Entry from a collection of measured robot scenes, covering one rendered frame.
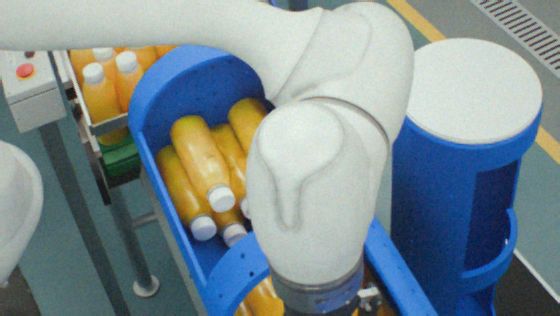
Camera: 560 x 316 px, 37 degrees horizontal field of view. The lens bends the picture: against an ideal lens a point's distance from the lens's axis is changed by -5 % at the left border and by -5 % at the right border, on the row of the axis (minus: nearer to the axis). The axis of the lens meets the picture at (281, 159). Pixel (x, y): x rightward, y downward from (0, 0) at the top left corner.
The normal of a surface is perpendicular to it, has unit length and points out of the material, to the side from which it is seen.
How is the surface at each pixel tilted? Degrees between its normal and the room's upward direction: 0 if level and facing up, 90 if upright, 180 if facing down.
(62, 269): 0
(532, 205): 0
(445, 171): 90
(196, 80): 90
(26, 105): 90
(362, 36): 20
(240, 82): 90
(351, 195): 80
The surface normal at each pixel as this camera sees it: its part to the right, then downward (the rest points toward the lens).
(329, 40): 0.20, -0.46
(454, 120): -0.08, -0.66
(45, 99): 0.39, 0.66
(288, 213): -0.31, 0.62
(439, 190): -0.47, 0.68
